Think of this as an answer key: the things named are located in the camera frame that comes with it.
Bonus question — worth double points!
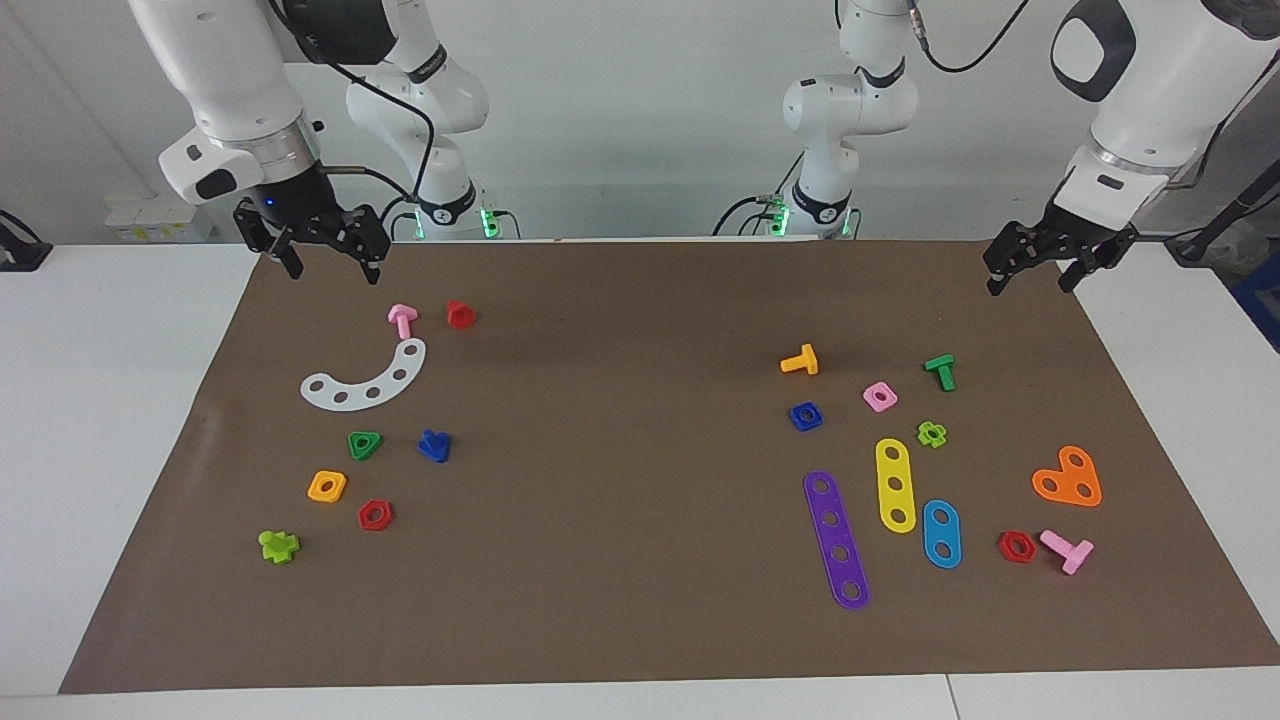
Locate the blue two-hole strip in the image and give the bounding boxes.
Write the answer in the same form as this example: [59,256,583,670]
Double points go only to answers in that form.
[922,499,963,570]

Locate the orange heart-shaped plate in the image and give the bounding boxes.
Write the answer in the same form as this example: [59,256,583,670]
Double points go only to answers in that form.
[1031,445,1103,508]

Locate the black clamp device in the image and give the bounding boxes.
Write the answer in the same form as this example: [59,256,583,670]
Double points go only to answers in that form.
[0,210,53,272]

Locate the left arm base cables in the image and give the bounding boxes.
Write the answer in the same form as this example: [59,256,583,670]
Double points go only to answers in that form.
[712,150,803,239]

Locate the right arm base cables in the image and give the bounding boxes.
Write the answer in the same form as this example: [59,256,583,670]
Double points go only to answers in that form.
[375,195,521,241]

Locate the brown table mat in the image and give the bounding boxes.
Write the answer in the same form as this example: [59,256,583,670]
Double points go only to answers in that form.
[58,238,1280,695]

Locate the yellow three-hole strip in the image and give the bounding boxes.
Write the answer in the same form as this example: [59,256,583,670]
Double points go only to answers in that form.
[875,438,918,535]

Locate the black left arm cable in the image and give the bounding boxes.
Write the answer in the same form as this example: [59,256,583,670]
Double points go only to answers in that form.
[905,0,1280,191]

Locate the black stand pole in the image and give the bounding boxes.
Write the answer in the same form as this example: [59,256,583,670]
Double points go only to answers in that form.
[1165,165,1280,266]

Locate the purple four-hole strip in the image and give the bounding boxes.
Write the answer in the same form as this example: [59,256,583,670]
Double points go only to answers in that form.
[803,470,871,611]

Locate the white cardboard box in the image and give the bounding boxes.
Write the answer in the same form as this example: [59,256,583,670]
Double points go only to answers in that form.
[105,195,216,243]

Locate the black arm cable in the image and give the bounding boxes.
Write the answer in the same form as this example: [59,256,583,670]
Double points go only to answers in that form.
[268,0,437,201]
[905,0,1280,191]

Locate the blue crate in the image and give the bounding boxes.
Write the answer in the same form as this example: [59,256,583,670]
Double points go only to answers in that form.
[1232,250,1280,353]

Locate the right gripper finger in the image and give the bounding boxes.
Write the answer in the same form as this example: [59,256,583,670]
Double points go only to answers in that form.
[268,228,305,282]
[352,232,390,288]

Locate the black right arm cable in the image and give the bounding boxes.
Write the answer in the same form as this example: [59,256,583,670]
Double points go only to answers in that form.
[268,0,437,201]

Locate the white curved hole plate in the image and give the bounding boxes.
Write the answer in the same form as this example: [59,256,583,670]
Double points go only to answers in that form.
[300,338,428,412]

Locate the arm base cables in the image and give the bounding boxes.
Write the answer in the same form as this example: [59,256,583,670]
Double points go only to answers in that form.
[712,150,803,239]
[375,195,521,241]

